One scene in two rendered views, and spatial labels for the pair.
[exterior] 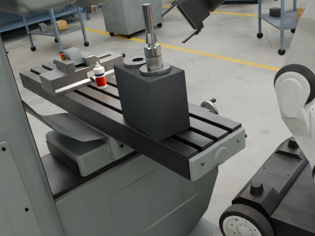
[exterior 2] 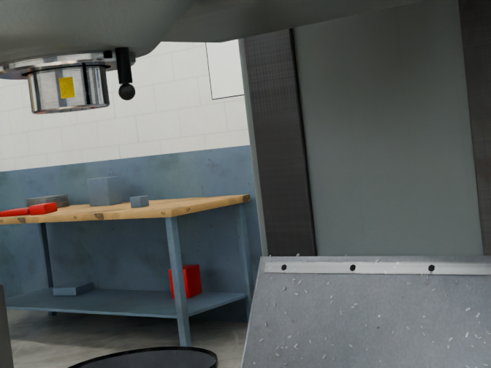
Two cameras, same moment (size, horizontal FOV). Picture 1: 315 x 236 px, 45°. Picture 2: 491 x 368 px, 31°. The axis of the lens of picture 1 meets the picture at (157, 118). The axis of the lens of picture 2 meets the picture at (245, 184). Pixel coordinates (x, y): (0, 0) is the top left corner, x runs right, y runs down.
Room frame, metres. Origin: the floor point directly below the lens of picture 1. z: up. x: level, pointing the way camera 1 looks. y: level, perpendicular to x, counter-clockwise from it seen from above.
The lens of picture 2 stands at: (1.91, 0.13, 1.25)
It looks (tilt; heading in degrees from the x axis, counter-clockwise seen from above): 3 degrees down; 165
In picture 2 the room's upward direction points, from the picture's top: 7 degrees counter-clockwise
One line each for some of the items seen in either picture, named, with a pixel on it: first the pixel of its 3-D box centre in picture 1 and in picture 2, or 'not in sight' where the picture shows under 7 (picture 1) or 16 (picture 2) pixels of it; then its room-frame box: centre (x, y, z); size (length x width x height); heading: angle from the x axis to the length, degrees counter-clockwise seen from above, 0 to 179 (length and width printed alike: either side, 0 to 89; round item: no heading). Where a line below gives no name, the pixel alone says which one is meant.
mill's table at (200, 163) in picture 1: (104, 100); not in sight; (1.40, 0.20, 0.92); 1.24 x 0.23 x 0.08; 36
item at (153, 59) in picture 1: (153, 57); not in sight; (1.02, -0.01, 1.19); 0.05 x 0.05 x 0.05
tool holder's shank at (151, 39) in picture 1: (149, 25); not in sight; (1.02, -0.01, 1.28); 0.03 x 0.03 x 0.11
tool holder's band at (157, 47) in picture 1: (152, 47); not in sight; (1.02, -0.01, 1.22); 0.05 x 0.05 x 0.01
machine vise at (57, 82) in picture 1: (82, 67); not in sight; (1.56, 0.29, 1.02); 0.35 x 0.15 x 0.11; 124
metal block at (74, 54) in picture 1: (73, 56); not in sight; (1.55, 0.31, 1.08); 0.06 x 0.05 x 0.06; 34
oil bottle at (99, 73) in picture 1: (99, 74); not in sight; (1.44, 0.20, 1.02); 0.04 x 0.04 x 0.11
